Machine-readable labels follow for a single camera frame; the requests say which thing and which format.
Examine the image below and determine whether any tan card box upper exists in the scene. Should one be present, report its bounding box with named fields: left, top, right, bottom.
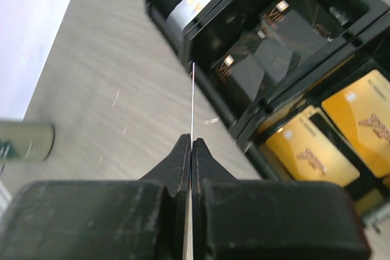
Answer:
left=321, top=69, right=389, bottom=178

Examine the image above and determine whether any black card stack lower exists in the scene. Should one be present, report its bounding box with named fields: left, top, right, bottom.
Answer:
left=214, top=33, right=302, bottom=108

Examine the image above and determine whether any green soap pump bottle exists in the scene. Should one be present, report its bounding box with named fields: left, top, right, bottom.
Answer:
left=1, top=121, right=55, bottom=163

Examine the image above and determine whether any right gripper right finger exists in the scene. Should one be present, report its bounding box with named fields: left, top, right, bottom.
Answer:
left=191, top=138, right=372, bottom=259

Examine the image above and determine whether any black card stack upper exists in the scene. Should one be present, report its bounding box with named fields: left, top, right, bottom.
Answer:
left=260, top=0, right=343, bottom=57

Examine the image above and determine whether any black compartment tray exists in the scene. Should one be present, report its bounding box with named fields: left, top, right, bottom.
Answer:
left=144, top=0, right=389, bottom=228

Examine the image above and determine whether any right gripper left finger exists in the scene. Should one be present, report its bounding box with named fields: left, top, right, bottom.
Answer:
left=1, top=134, right=191, bottom=259

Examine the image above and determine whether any black card stack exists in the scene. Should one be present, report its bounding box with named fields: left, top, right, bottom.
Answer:
left=260, top=0, right=343, bottom=57
left=214, top=33, right=302, bottom=108

